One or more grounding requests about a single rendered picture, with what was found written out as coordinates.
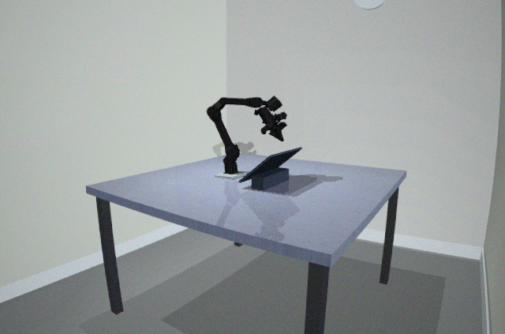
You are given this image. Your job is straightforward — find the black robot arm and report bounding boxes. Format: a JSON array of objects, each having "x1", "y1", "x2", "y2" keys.
[{"x1": 206, "y1": 96, "x2": 287, "y2": 175}]

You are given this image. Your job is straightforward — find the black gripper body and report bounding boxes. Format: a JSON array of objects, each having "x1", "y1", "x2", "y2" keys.
[{"x1": 261, "y1": 114, "x2": 287, "y2": 134}]

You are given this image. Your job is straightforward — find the dark blue switch panel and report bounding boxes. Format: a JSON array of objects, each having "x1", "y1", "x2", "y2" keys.
[{"x1": 239, "y1": 147, "x2": 302, "y2": 191}]

